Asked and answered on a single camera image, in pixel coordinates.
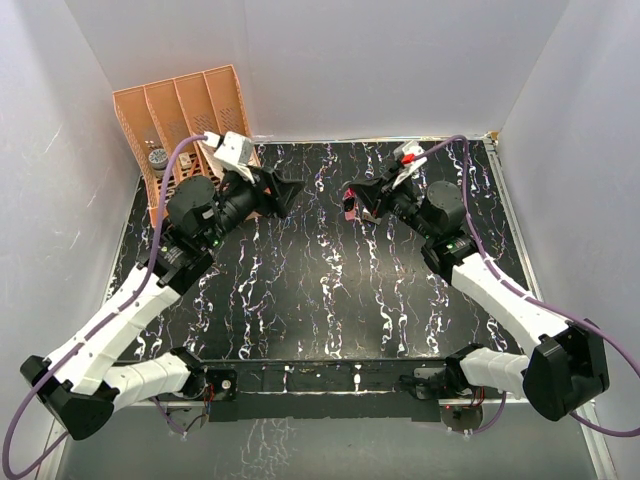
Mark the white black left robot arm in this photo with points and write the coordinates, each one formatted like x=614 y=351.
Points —
x=79 y=383

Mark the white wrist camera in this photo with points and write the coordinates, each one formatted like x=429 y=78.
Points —
x=407 y=158
x=229 y=152

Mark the small white red box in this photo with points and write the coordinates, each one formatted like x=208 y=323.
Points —
x=367 y=216

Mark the orange plastic file organizer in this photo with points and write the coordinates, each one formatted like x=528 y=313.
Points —
x=163 y=113

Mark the aluminium frame rail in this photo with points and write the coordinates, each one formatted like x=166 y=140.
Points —
x=301 y=434

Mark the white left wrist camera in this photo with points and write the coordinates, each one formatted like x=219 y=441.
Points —
x=229 y=152

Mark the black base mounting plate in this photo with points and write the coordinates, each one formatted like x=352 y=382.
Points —
x=331 y=389

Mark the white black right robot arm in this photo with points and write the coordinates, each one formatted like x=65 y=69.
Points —
x=562 y=364

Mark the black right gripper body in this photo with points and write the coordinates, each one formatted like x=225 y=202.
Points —
x=402 y=202

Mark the grey round tin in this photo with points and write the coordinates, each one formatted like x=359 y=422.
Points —
x=158 y=160

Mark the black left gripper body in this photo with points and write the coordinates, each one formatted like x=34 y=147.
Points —
x=243 y=198

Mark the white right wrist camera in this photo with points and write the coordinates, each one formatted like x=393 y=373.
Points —
x=407 y=158

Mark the small beige box in organizer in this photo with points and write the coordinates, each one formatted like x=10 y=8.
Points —
x=185 y=160

